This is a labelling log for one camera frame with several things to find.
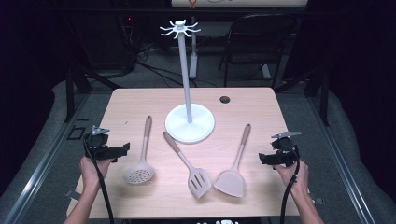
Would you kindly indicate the beige solid spatula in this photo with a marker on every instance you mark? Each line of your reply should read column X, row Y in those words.
column 232, row 182

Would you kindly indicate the beige slotted spatula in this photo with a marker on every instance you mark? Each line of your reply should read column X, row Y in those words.
column 196, row 180

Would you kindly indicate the black metal frame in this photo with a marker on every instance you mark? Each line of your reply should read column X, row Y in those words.
column 70, row 90
column 323, row 93

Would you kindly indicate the aluminium rail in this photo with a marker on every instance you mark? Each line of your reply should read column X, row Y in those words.
column 342, row 165
column 40, row 165

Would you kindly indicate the white device at table edge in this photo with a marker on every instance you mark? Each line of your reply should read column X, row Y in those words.
column 222, row 222

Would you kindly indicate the person's right hand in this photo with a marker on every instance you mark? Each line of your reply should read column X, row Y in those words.
column 295, row 182

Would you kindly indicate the person's left hand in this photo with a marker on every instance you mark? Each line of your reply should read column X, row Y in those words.
column 91, row 174

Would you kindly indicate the grey tape piece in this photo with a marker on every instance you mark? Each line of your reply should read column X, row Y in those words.
column 318, row 201
column 72, row 195

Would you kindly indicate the white utensil rack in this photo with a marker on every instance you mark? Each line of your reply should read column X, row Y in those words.
column 189, row 123

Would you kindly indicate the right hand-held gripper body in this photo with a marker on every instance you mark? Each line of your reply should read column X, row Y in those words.
column 285, row 152

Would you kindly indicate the beige perforated skimmer spoon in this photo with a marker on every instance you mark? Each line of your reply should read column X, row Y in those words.
column 139, row 174

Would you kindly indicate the black folding chair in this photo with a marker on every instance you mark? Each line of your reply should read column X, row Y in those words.
column 258, row 34

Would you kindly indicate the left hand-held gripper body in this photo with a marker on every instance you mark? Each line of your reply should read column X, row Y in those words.
column 99, row 145

